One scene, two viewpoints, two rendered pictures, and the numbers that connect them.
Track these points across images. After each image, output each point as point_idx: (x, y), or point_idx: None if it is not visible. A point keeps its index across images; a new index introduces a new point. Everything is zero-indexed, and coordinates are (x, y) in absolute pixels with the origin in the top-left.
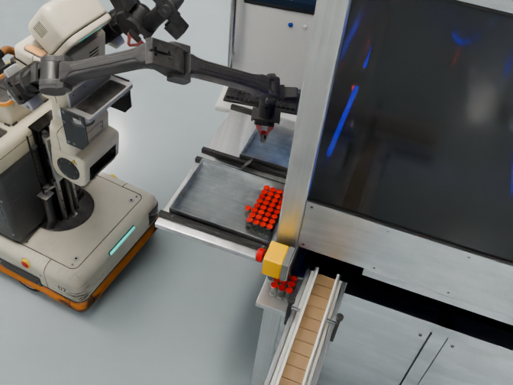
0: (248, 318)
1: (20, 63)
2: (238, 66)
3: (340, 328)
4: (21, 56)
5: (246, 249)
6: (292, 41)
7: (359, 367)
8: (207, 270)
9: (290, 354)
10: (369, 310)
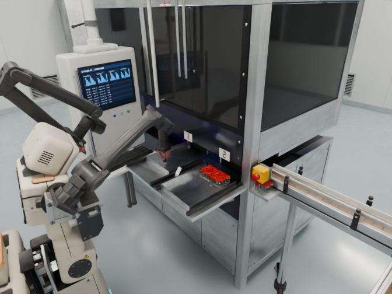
0: (196, 270)
1: (32, 198)
2: None
3: None
4: (34, 191)
5: (233, 192)
6: (118, 124)
7: (278, 212)
8: (152, 276)
9: (310, 193)
10: None
